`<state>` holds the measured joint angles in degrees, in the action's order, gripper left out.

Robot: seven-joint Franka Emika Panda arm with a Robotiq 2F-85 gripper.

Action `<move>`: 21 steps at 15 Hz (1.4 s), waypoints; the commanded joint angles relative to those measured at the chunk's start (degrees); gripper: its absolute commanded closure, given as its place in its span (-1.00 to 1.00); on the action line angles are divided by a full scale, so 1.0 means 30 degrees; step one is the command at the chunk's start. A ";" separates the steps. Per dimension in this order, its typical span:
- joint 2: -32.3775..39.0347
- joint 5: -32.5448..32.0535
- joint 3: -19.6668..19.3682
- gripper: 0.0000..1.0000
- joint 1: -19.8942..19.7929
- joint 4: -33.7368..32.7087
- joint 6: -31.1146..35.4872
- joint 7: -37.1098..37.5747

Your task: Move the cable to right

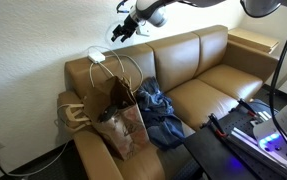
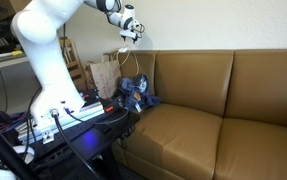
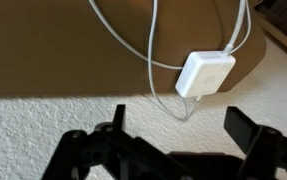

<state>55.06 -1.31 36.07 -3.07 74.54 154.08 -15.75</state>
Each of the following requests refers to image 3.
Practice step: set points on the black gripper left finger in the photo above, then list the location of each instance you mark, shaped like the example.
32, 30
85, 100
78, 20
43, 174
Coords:
93, 156

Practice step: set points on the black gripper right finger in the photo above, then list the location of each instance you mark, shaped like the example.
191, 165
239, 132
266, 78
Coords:
273, 153

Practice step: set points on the white power adapter brick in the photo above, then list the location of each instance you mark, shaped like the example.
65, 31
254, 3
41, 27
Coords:
204, 75

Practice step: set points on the tan leather sofa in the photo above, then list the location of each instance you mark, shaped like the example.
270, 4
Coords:
66, 43

